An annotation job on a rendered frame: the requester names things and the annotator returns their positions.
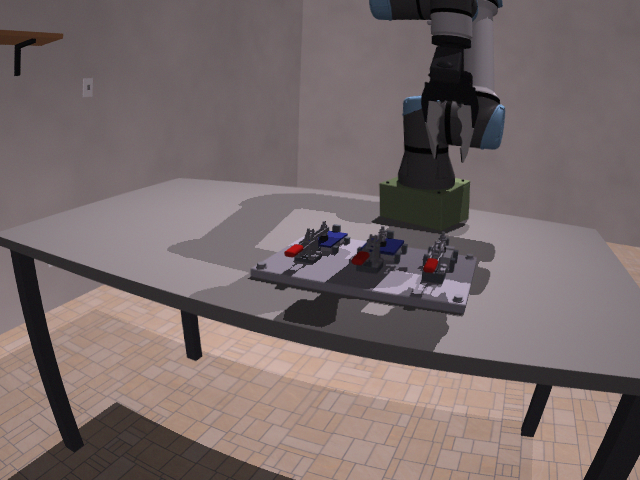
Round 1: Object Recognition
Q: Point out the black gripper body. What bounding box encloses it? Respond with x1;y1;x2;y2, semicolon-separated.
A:
429;35;473;104

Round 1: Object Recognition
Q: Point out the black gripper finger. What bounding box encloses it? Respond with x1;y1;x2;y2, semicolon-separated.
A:
421;82;443;159
457;87;479;163

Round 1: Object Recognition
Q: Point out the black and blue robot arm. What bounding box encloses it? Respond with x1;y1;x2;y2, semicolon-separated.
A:
369;0;505;190

